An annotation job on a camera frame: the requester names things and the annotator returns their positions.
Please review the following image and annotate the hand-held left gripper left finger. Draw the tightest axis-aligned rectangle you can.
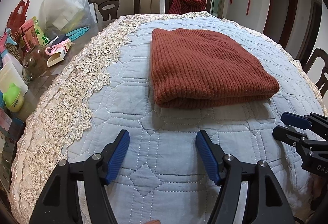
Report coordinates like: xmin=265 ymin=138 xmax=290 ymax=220
xmin=29 ymin=129 xmax=130 ymax=224

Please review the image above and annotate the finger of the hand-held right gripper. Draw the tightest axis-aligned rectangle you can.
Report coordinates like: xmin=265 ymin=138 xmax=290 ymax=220
xmin=281 ymin=112 xmax=328 ymax=139
xmin=272 ymin=125 xmax=328 ymax=155

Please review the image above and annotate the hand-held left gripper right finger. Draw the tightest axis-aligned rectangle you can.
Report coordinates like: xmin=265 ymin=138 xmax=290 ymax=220
xmin=195 ymin=130 xmax=293 ymax=224

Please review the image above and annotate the rust knit sweater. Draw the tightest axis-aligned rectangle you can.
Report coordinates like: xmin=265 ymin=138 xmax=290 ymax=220
xmin=151 ymin=28 xmax=280 ymax=109

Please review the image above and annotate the brown wooden door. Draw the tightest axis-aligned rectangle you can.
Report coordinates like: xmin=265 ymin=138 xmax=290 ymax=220
xmin=295 ymin=0 xmax=323 ymax=61
xmin=263 ymin=0 xmax=299 ymax=44

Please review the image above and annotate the cream box with pink ribbon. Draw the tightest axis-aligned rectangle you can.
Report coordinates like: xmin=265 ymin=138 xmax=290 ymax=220
xmin=46 ymin=38 xmax=75 ymax=68

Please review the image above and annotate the green baby cup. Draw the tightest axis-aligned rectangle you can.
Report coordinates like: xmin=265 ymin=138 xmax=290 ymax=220
xmin=2 ymin=83 xmax=25 ymax=112

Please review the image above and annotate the glass jar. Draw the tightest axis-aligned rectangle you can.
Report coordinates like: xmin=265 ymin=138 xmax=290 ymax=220
xmin=22 ymin=45 xmax=48 ymax=82

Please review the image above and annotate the teal lace-patterned item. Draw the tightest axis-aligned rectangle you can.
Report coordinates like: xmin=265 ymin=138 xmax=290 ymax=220
xmin=65 ymin=25 xmax=91 ymax=41

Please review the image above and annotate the white plastic container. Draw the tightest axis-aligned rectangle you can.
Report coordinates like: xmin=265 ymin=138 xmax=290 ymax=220
xmin=0 ymin=60 xmax=28 ymax=102

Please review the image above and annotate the green leaf print packet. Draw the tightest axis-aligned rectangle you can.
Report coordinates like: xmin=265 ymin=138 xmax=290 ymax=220
xmin=32 ymin=17 xmax=50 ymax=46

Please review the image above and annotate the pink clear gift bag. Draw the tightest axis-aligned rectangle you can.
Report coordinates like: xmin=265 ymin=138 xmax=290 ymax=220
xmin=18 ymin=18 xmax=39 ymax=53

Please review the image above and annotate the cyan plastic item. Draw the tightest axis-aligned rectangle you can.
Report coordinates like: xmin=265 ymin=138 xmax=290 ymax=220
xmin=0 ymin=35 xmax=12 ymax=62

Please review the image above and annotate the white plastic bag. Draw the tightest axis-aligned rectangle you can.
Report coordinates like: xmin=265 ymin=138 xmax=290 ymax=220
xmin=43 ymin=0 xmax=96 ymax=35

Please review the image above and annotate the red gift bag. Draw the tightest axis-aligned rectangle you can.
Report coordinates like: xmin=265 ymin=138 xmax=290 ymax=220
xmin=6 ymin=0 xmax=30 ymax=35

